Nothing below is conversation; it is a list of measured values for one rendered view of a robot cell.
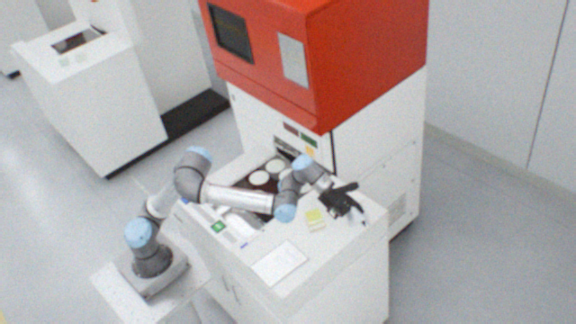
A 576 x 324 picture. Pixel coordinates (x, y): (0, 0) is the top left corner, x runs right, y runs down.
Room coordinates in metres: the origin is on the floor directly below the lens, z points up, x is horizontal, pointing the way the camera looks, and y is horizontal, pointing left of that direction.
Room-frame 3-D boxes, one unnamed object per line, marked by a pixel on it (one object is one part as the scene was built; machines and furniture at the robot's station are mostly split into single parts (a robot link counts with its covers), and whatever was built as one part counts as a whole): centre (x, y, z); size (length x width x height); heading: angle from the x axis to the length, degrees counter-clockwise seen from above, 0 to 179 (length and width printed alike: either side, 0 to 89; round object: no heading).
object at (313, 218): (1.47, -0.07, 1.00); 0.07 x 0.07 x 0.07; 11
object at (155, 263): (1.50, 0.68, 0.95); 0.15 x 0.15 x 0.10
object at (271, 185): (1.82, 0.09, 0.90); 0.34 x 0.34 x 0.01; 34
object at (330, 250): (1.45, -0.04, 0.89); 0.62 x 0.35 x 0.14; 124
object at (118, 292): (1.48, 0.70, 0.75); 0.45 x 0.44 x 0.13; 127
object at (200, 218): (1.67, 0.43, 0.89); 0.55 x 0.09 x 0.14; 34
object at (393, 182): (2.30, -0.26, 0.41); 0.82 x 0.71 x 0.82; 34
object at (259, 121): (2.11, 0.02, 1.02); 0.82 x 0.03 x 0.40; 34
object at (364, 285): (1.70, 0.14, 0.41); 0.97 x 0.64 x 0.82; 34
